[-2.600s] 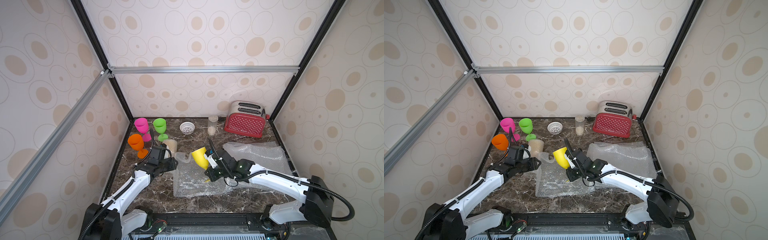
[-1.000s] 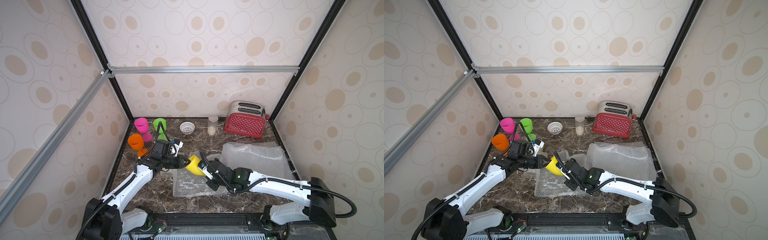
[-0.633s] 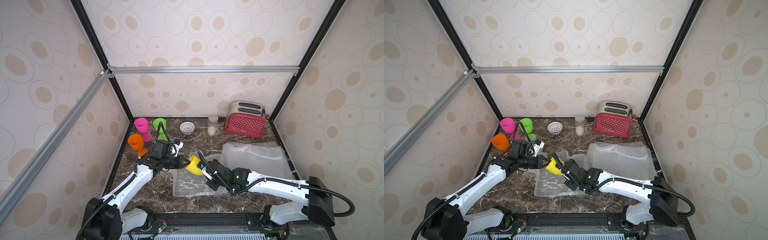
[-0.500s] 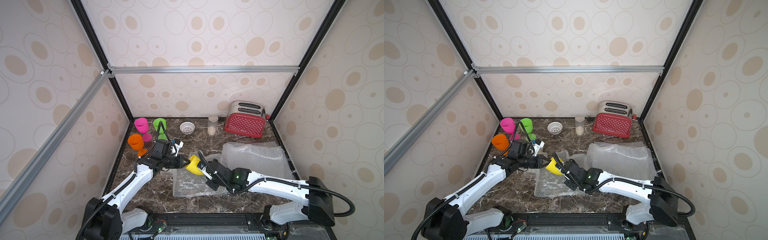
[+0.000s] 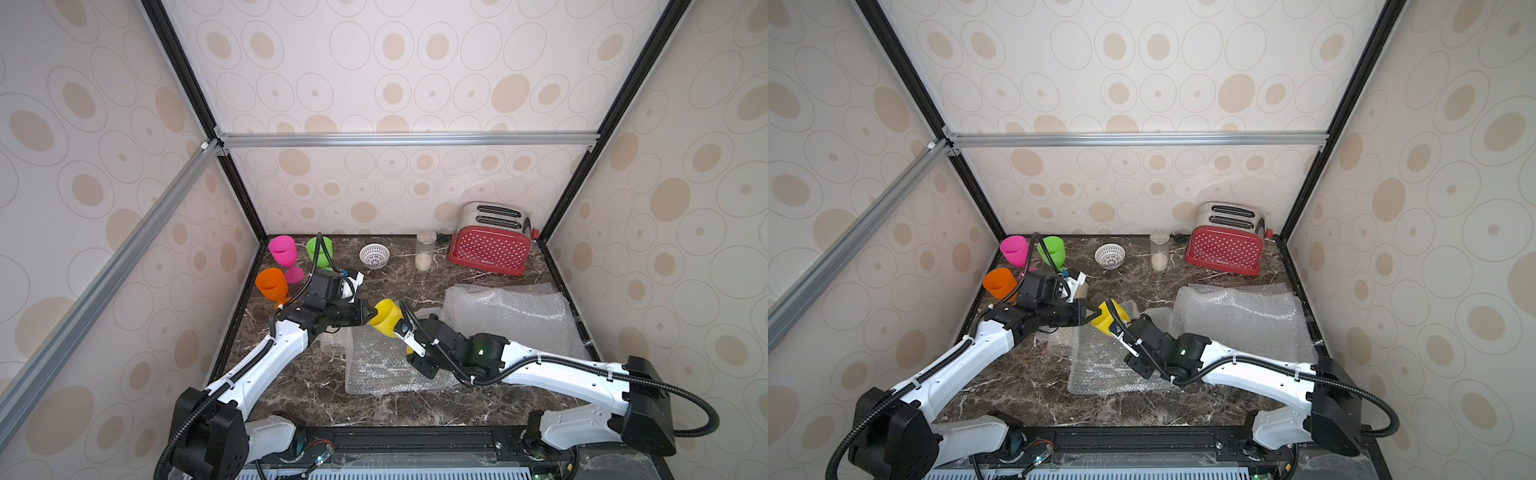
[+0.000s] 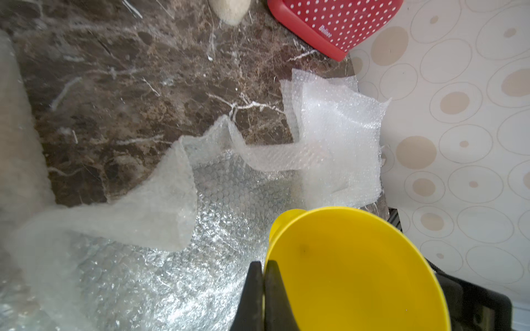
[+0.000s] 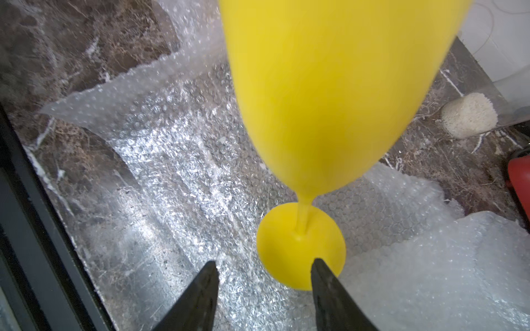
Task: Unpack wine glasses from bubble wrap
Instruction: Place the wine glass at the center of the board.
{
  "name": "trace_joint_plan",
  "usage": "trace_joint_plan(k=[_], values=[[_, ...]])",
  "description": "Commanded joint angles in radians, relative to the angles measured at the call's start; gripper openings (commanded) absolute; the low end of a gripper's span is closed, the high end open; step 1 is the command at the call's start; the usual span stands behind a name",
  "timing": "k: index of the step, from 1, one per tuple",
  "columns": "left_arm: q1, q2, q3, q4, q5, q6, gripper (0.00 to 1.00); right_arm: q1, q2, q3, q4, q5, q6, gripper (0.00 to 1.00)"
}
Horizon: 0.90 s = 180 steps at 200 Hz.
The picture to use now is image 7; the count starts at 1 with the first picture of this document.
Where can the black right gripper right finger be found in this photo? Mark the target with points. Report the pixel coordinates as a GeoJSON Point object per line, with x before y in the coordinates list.
{"type": "Point", "coordinates": [335, 308]}

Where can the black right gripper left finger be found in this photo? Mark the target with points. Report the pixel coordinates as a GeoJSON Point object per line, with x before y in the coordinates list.
{"type": "Point", "coordinates": [195, 309]}

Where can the clear bubble wrap sheet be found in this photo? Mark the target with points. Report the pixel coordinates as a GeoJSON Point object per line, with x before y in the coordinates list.
{"type": "Point", "coordinates": [471, 274]}
{"type": "Point", "coordinates": [177, 125]}

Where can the yellow glass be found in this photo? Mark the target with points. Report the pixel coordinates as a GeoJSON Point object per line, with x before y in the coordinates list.
{"type": "Point", "coordinates": [325, 89]}

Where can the red polka dot toaster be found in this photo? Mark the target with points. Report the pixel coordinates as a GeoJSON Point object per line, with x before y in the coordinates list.
{"type": "Point", "coordinates": [518, 181]}

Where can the clear jar with powder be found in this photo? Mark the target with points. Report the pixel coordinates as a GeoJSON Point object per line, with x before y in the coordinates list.
{"type": "Point", "coordinates": [496, 105]}

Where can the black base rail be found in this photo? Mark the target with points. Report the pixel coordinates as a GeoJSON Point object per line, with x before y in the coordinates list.
{"type": "Point", "coordinates": [42, 280]}

